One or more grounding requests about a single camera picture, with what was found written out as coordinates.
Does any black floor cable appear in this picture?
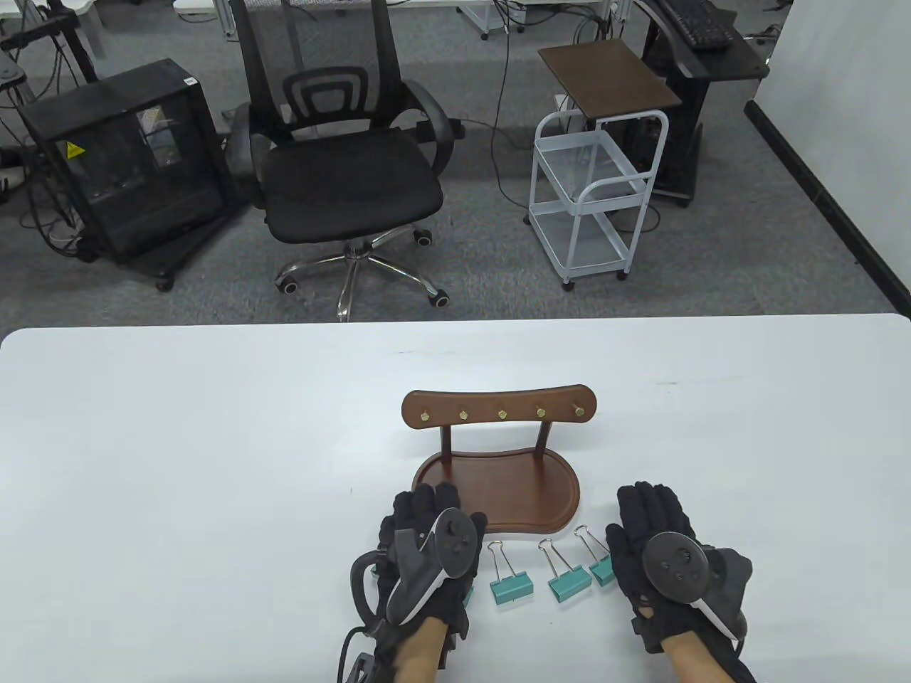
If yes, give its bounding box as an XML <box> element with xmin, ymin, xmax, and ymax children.
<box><xmin>491</xmin><ymin>25</ymin><xmax>533</xmax><ymax>208</ymax></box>

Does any black metal stand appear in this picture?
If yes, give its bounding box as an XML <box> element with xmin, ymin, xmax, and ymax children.
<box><xmin>0</xmin><ymin>0</ymin><xmax>100</xmax><ymax>90</ymax></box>

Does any white desk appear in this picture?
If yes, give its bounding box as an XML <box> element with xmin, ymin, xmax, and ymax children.
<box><xmin>173</xmin><ymin>0</ymin><xmax>239</xmax><ymax>41</ymax></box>

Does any person's right hand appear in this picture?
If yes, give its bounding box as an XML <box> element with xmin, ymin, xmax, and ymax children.
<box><xmin>605</xmin><ymin>482</ymin><xmax>714</xmax><ymax>645</ymax></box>

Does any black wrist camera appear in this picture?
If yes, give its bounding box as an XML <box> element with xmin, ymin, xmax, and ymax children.
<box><xmin>630</xmin><ymin>615</ymin><xmax>664</xmax><ymax>655</ymax></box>

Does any black wheeled platform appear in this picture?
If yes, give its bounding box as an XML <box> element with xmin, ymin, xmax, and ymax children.
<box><xmin>75</xmin><ymin>206</ymin><xmax>246</xmax><ymax>292</ymax></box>

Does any black desk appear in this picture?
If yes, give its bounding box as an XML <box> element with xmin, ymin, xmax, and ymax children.
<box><xmin>632</xmin><ymin>0</ymin><xmax>772</xmax><ymax>208</ymax></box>

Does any black keyboard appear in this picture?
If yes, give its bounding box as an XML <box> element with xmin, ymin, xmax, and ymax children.
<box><xmin>656</xmin><ymin>0</ymin><xmax>742</xmax><ymax>52</ymax></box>

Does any black office chair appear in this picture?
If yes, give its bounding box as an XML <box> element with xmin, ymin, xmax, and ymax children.
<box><xmin>226</xmin><ymin>0</ymin><xmax>467</xmax><ymax>323</ymax></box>

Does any brown wooden key rack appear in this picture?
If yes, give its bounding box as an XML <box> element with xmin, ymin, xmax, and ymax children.
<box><xmin>401</xmin><ymin>384</ymin><xmax>597</xmax><ymax>536</ymax></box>

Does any black white handheld controller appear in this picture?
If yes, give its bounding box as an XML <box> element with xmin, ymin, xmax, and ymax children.
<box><xmin>349</xmin><ymin>507</ymin><xmax>479</xmax><ymax>628</ymax></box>
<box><xmin>643</xmin><ymin>530</ymin><xmax>754</xmax><ymax>641</ymax></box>

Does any black computer tower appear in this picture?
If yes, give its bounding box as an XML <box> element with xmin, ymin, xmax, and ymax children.
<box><xmin>625</xmin><ymin>117</ymin><xmax>666</xmax><ymax>189</ymax></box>

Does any white wheeled table frame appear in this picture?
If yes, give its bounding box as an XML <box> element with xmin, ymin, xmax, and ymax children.
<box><xmin>455</xmin><ymin>0</ymin><xmax>531</xmax><ymax>41</ymax></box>

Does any person's left forearm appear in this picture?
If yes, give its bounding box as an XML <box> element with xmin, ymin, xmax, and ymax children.
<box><xmin>394</xmin><ymin>615</ymin><xmax>451</xmax><ymax>683</ymax></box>

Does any black glass computer case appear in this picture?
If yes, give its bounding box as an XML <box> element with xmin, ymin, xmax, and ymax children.
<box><xmin>20</xmin><ymin>58</ymin><xmax>240</xmax><ymax>265</ymax></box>

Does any person's right forearm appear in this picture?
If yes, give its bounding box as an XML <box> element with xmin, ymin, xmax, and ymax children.
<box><xmin>660</xmin><ymin>626</ymin><xmax>748</xmax><ymax>683</ymax></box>

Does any white metal trolley cart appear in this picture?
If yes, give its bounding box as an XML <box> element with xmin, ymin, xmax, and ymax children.
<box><xmin>527</xmin><ymin>109</ymin><xmax>671</xmax><ymax>292</ymax></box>

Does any black glove cable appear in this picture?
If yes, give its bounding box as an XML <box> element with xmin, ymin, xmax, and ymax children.
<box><xmin>339</xmin><ymin>625</ymin><xmax>378</xmax><ymax>683</ymax></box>

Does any person's left hand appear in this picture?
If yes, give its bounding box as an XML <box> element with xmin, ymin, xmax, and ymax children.
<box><xmin>377</xmin><ymin>482</ymin><xmax>489</xmax><ymax>641</ymax></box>

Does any brown wooden side table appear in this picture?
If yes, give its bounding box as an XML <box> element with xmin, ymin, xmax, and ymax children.
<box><xmin>537</xmin><ymin>38</ymin><xmax>684</xmax><ymax>120</ymax></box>

